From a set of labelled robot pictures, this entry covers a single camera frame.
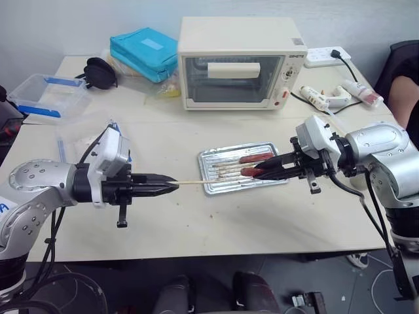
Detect dark red rounded shape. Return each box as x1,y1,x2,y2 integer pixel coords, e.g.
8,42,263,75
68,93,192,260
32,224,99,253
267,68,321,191
231,270,281,314

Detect dark grey rounded shape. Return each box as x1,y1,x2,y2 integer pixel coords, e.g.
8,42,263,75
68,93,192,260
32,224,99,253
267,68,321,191
153,273,196,314

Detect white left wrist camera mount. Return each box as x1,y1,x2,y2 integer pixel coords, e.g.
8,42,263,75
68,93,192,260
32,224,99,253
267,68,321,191
86,122,132,209

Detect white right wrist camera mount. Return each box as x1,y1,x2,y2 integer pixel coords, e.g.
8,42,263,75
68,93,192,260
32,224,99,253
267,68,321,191
295,114,342,162

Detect black round folding case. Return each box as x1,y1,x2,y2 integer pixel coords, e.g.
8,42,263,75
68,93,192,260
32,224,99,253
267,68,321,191
75,57,119,90

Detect long red sausage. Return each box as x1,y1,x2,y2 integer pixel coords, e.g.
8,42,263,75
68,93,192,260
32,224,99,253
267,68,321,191
238,151,274,164

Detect short red sausage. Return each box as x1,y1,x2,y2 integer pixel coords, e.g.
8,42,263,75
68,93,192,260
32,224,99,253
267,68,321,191
241,166,264,178

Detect seated person in black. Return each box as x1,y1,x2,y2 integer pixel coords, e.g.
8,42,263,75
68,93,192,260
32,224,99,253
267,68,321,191
390,75,419,130

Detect teal zip pouch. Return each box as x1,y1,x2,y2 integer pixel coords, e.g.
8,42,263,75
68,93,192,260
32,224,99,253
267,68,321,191
109,27,179,84

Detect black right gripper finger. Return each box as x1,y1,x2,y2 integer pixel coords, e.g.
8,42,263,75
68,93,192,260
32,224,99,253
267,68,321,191
254,152,296,171
253,167,299,182

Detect black glue gun cable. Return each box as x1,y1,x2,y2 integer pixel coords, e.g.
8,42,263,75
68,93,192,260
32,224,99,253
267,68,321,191
289,92,363,116

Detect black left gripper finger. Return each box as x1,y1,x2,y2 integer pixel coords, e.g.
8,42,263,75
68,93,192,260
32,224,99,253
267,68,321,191
145,173,181,186
132,184,181,198

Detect white tube with red label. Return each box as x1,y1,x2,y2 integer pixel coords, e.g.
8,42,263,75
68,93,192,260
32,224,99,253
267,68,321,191
341,79,384,108

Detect black metal floor clamp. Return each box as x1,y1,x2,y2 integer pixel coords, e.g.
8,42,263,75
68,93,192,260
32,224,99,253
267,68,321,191
289,291,329,309

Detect silver metal baking tray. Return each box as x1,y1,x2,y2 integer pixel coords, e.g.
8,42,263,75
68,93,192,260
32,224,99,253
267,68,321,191
197,141,289,196

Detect clear plastic zip bag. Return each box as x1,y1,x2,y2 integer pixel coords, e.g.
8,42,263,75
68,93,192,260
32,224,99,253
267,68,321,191
54,121,112,163

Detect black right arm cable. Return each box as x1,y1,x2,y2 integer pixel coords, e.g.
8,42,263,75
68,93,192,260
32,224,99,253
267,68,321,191
327,163,414,300

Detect clear box with blue clips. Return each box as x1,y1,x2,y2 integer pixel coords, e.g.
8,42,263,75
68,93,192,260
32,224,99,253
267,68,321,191
6,73,93,120

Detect black equipment with red wires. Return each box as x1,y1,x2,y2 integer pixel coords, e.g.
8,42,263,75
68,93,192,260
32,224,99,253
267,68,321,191
0,84,26,150

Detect white power strip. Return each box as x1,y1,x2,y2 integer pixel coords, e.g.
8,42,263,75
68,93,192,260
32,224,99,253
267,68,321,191
303,46,352,69

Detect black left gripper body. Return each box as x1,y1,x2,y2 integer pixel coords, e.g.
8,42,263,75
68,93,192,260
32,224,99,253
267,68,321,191
101,163,148,229

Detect clear bag with yellow contents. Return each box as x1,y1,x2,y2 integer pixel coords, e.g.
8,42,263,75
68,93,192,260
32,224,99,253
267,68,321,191
152,79,181,99

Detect cream toaster oven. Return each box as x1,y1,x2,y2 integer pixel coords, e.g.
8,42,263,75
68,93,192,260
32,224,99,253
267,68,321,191
177,16,308,113

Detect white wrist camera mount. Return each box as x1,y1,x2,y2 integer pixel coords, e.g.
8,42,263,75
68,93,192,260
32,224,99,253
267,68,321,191
295,114,342,162
86,122,132,209

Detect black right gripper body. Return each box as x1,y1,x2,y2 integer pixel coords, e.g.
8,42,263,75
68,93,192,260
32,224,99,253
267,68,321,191
289,137,338,195

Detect white glue gun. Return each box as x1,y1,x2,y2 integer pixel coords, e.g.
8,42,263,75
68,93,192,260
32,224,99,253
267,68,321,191
299,84,350,111

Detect black plug with cable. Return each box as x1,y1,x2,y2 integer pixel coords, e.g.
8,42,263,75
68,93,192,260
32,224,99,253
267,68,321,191
329,48,361,83

